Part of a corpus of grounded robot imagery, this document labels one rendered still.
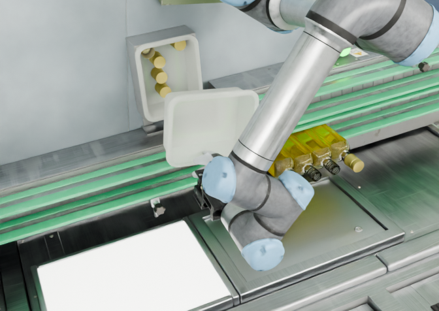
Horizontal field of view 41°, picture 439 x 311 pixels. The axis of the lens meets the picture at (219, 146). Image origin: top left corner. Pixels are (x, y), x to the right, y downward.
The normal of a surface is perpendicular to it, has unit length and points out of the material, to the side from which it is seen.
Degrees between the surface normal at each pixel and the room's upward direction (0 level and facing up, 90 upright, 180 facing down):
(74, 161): 90
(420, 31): 4
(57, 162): 90
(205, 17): 0
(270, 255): 6
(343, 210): 90
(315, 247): 90
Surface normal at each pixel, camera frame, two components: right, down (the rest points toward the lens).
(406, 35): 0.23, 0.66
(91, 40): 0.40, 0.45
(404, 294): -0.07, -0.85
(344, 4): -0.17, -0.11
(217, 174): -0.77, -0.33
